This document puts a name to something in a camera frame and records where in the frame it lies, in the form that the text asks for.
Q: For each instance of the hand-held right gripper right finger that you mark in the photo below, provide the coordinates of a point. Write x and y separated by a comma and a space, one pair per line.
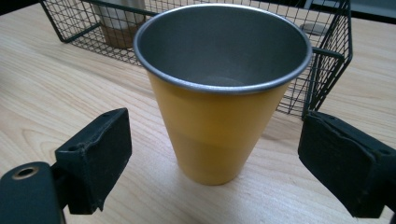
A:
345, 165

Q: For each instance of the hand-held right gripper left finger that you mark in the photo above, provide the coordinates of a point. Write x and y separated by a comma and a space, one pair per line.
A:
96, 161

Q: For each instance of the orange steel cup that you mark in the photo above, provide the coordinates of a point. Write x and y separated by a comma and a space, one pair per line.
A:
214, 130

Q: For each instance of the white steel cup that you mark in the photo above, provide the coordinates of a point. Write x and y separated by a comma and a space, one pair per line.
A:
120, 26

